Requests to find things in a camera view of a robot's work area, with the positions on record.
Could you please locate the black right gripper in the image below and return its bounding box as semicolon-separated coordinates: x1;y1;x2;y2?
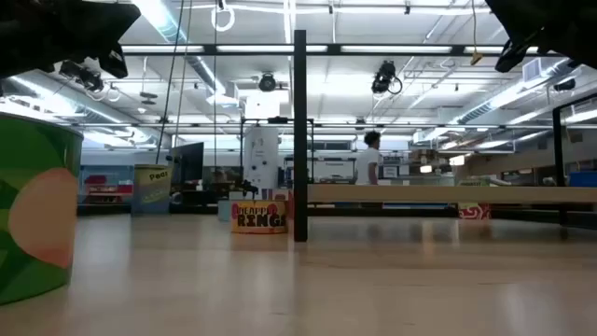
484;0;561;74

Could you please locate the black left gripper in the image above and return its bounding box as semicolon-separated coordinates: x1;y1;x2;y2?
50;0;142;80

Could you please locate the yellow and blue peas can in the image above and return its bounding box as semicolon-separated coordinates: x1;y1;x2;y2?
131;163;174;217

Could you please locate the green spaghetti sauce can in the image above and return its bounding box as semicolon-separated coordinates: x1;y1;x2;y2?
457;175;493;221

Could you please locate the green sliced peaches can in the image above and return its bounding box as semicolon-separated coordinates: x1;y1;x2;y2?
0;110;85;307

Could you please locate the yellow pineapple rings can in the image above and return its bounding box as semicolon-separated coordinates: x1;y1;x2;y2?
229;199;289;235

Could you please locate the white ceiling vent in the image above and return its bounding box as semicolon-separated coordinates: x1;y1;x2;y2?
521;57;543;83

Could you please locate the blue display panel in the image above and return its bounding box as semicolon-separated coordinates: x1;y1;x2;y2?
77;164;135;206

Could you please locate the black monitor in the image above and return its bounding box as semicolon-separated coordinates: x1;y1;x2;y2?
169;141;205;187

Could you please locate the blue storage bin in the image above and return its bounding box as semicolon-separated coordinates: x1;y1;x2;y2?
568;170;597;189

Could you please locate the tall white cabinet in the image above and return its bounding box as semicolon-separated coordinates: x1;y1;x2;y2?
242;125;281;190

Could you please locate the person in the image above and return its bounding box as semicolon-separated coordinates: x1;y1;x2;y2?
354;130;383;187

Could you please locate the white sign board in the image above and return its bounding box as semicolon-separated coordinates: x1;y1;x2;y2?
312;158;356;183

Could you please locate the black overhead camera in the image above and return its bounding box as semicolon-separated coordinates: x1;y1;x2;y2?
370;59;404;96
58;59;105;93
257;71;278;93

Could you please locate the dark hanging cable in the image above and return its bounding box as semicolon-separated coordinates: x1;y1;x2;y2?
155;0;187;165

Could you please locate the white coiled cable ring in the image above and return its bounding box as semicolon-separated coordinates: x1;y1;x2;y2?
210;0;236;34

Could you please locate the black aluminium rig frame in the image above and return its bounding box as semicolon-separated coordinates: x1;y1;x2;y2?
118;43;563;58

